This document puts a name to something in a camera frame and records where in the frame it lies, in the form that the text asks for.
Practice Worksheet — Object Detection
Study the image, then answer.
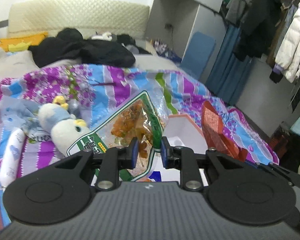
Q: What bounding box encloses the brown red snack packet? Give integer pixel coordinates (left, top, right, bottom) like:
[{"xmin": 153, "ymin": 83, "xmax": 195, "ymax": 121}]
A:
[{"xmin": 201, "ymin": 101, "xmax": 248, "ymax": 162}]

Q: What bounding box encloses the green clear snack bag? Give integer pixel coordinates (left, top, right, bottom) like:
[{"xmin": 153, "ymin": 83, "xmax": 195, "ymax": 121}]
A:
[{"xmin": 66, "ymin": 89, "xmax": 168, "ymax": 181}]

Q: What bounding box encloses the pink cardboard box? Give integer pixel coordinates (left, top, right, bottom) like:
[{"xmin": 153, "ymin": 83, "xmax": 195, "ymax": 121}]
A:
[{"xmin": 148, "ymin": 114, "xmax": 208, "ymax": 182}]

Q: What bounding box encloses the white blue plush duck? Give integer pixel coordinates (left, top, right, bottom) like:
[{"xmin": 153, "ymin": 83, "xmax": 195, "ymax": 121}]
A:
[{"xmin": 38, "ymin": 95, "xmax": 91, "ymax": 156}]

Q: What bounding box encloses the blue curtain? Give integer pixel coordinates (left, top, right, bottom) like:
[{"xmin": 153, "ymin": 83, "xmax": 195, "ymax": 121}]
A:
[{"xmin": 205, "ymin": 25, "xmax": 252, "ymax": 105}]

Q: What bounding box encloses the white spray bottle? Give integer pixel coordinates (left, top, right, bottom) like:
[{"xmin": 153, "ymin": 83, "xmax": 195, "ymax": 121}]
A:
[{"xmin": 0, "ymin": 128, "xmax": 26, "ymax": 188}]

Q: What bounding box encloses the light blue wrapping paper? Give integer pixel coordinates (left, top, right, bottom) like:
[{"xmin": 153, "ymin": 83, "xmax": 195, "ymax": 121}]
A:
[{"xmin": 0, "ymin": 96, "xmax": 51, "ymax": 142}]

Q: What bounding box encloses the blue cushion pad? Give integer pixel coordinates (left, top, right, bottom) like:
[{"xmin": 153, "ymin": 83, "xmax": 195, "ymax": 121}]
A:
[{"xmin": 180, "ymin": 31, "xmax": 216, "ymax": 80}]

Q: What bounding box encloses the colourful floral bedspread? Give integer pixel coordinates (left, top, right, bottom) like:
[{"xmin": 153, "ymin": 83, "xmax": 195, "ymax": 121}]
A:
[{"xmin": 0, "ymin": 64, "xmax": 279, "ymax": 189}]

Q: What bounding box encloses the black clothing pile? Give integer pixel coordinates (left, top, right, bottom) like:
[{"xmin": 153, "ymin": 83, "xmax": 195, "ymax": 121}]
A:
[{"xmin": 27, "ymin": 28, "xmax": 137, "ymax": 68}]

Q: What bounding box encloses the black hanging coat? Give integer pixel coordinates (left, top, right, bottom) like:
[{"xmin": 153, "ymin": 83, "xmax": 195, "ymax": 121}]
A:
[{"xmin": 233, "ymin": 0, "xmax": 282, "ymax": 61}]

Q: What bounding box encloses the yellow pillow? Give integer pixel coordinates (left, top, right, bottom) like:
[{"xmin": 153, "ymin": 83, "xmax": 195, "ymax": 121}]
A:
[{"xmin": 0, "ymin": 32, "xmax": 48, "ymax": 53}]

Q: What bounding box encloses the grey white cabinet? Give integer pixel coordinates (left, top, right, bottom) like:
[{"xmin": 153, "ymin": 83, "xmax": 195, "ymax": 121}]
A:
[{"xmin": 145, "ymin": 0, "xmax": 226, "ymax": 83}]

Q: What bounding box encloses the white puffer jacket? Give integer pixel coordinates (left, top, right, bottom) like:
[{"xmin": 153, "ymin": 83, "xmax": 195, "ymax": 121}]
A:
[{"xmin": 274, "ymin": 3, "xmax": 300, "ymax": 83}]

